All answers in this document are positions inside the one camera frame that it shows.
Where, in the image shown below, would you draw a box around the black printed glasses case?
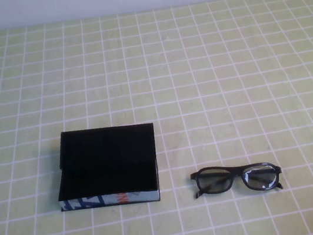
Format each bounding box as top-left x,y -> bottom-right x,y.
47,117 -> 166,219

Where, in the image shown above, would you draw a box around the black frame glasses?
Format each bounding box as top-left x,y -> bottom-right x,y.
188,156 -> 285,204

